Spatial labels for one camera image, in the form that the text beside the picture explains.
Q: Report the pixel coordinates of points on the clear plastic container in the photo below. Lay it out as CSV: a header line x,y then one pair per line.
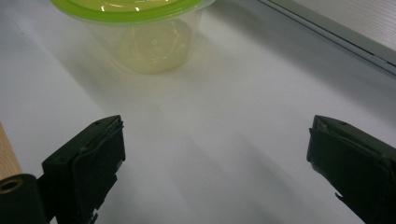
x,y
149,46

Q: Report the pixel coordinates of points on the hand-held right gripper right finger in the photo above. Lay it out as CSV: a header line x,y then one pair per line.
x,y
358,168

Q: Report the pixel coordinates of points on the green round lid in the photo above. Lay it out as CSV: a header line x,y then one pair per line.
x,y
130,14

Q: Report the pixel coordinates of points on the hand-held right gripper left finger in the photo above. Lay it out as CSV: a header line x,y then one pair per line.
x,y
90,174

